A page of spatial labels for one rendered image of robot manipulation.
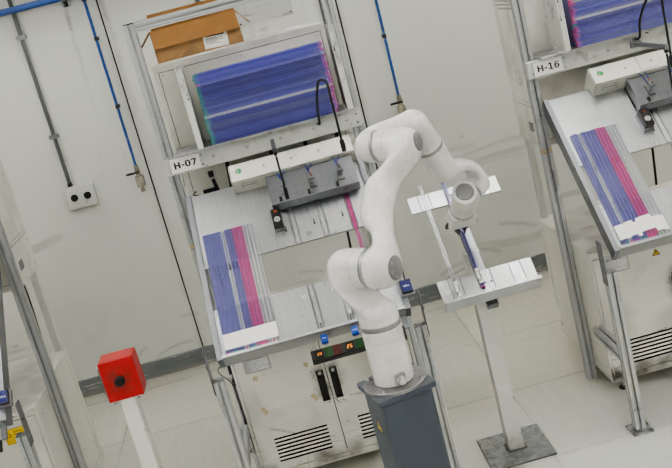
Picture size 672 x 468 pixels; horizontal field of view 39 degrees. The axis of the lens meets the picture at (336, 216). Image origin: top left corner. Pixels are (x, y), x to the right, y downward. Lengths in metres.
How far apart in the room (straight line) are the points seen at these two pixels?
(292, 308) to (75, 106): 2.20
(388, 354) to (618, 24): 1.72
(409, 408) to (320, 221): 1.01
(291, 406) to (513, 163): 2.22
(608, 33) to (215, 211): 1.66
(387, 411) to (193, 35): 1.84
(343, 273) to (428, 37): 2.67
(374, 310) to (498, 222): 2.77
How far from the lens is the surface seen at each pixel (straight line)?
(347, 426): 3.81
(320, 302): 3.38
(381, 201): 2.72
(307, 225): 3.54
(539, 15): 3.94
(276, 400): 3.74
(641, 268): 3.89
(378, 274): 2.62
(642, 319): 3.96
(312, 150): 3.63
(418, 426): 2.83
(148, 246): 5.27
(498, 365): 3.60
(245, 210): 3.62
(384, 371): 2.77
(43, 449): 3.89
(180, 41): 3.91
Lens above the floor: 1.87
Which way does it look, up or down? 14 degrees down
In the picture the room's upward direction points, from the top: 15 degrees counter-clockwise
